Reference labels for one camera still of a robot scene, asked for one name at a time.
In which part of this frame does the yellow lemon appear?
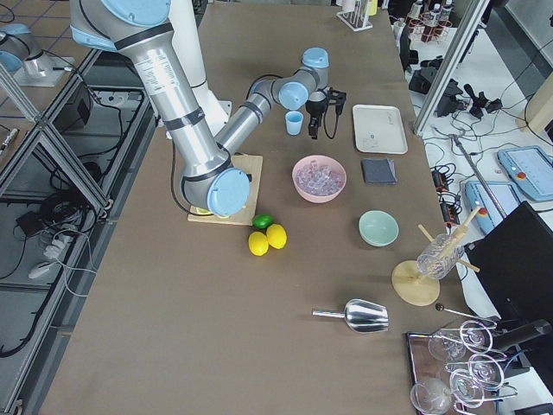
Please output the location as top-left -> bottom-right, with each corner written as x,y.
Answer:
248,231 -> 269,257
266,224 -> 288,249

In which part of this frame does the wooden cutting board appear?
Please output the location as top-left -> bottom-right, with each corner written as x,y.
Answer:
188,155 -> 263,226

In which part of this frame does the pink bowl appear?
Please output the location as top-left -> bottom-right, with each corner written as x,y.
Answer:
292,155 -> 346,203

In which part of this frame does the cream rabbit tray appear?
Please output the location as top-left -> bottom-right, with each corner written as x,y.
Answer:
353,104 -> 408,155

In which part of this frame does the green lime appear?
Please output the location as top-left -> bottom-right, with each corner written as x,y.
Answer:
252,214 -> 274,230

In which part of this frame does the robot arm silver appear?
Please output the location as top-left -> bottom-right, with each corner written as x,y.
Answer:
70,1 -> 329,216

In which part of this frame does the wine glass rack tray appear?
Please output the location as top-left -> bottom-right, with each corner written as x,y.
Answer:
406,318 -> 518,414

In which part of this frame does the yellow lemon upper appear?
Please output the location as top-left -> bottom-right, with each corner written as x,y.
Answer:
266,224 -> 288,249

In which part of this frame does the wooden cup stand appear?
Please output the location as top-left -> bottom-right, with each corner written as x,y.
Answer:
391,206 -> 486,306

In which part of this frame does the green bowl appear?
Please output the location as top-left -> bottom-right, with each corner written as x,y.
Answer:
358,210 -> 399,247

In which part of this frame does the teach pendant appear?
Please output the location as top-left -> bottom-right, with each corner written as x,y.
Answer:
464,181 -> 525,234
497,145 -> 552,201

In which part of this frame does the light blue cup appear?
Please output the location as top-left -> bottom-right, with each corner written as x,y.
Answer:
285,111 -> 304,136

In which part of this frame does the teach pendant near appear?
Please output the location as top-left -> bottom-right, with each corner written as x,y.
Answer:
464,181 -> 525,234

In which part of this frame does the clear glass on stand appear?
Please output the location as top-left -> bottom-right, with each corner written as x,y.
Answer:
416,234 -> 463,280

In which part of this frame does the teach pendant far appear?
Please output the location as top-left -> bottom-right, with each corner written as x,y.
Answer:
497,145 -> 552,201

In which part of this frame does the white cup rack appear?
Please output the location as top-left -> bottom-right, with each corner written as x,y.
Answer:
336,0 -> 378,32

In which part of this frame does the black monitor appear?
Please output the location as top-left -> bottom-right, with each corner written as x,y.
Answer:
465,201 -> 552,322

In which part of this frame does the clear ice cubes pile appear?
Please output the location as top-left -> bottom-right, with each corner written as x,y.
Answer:
295,160 -> 344,196

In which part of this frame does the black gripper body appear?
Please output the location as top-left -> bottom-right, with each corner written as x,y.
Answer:
305,91 -> 327,124

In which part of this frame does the yellow lemon lower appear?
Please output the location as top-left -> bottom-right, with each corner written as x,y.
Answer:
248,231 -> 269,257

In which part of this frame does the steel ice scoop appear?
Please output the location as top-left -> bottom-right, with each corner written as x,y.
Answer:
312,299 -> 390,334

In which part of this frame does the grey folded cloth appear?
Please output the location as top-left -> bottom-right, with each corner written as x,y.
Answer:
361,158 -> 397,185

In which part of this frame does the aluminium frame post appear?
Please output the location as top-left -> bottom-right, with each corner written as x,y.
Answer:
413,0 -> 489,136

